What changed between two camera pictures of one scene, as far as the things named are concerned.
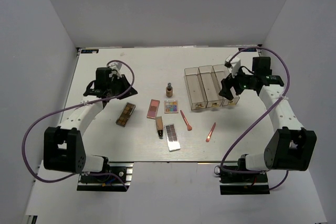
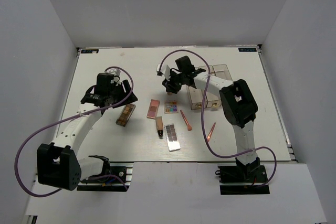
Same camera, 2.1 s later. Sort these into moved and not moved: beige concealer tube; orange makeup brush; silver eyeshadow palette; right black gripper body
Moved: right black gripper body
Not moved: silver eyeshadow palette; orange makeup brush; beige concealer tube
